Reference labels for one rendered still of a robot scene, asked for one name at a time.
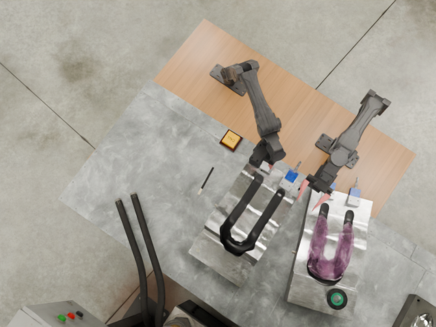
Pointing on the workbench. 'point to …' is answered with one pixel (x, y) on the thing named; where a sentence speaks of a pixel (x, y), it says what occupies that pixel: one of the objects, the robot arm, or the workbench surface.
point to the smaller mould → (416, 313)
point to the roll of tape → (339, 298)
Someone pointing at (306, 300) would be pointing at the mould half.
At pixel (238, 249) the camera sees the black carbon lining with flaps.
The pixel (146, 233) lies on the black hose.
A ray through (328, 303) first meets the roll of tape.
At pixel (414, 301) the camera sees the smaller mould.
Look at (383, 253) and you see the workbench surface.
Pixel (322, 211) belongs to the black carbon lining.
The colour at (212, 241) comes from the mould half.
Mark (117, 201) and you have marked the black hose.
